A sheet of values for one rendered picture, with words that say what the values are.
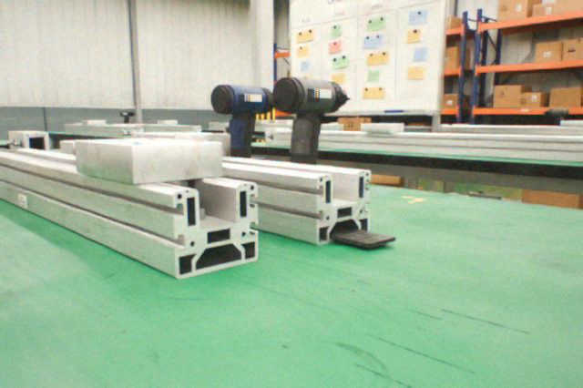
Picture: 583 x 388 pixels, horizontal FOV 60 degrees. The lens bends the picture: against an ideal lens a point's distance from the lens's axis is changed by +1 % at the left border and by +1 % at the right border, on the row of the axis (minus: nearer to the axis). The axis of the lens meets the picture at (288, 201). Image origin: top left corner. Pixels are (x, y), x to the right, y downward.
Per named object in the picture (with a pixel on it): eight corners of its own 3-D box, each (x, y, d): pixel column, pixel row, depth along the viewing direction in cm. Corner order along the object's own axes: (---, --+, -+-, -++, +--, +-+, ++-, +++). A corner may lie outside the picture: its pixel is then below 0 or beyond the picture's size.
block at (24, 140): (10, 156, 201) (7, 132, 200) (40, 154, 209) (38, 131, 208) (19, 158, 194) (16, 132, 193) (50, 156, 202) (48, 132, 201)
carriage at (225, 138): (133, 168, 94) (130, 132, 93) (184, 165, 102) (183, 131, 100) (176, 176, 83) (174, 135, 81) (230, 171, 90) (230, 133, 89)
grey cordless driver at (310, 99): (266, 207, 87) (265, 76, 83) (331, 194, 102) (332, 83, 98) (301, 212, 82) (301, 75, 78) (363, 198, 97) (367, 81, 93)
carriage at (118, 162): (77, 194, 63) (74, 139, 62) (158, 186, 71) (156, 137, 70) (135, 211, 52) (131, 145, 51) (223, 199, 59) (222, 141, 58)
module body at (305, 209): (76, 183, 119) (73, 147, 118) (117, 179, 126) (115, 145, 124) (316, 246, 60) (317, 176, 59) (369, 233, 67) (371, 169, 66)
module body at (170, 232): (-18, 190, 106) (-22, 150, 105) (34, 186, 113) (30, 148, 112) (176, 280, 48) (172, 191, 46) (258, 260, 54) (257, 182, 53)
